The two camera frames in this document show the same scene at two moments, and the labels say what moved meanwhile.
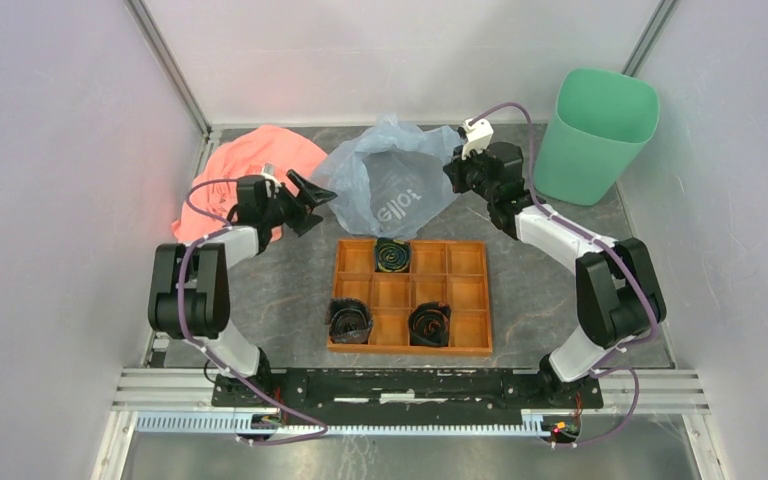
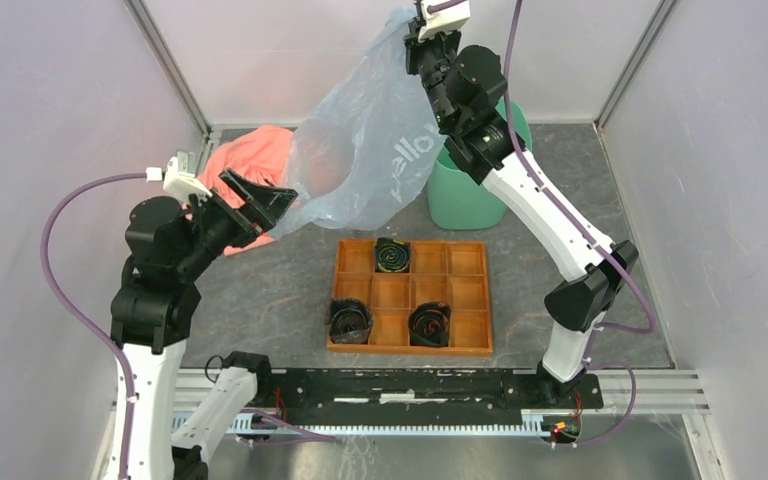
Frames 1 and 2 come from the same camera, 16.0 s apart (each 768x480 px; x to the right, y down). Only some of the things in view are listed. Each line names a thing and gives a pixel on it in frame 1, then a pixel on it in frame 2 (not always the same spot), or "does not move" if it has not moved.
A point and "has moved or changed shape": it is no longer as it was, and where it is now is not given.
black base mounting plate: (406, 395) does not move
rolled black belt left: (349, 320) does not move
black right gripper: (455, 169) -> (414, 47)
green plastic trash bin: (602, 123) -> (455, 200)
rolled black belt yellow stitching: (391, 256) does not move
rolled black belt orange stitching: (428, 324) does not move
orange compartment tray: (441, 271) does not move
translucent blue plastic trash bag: (389, 179) has moved or changed shape
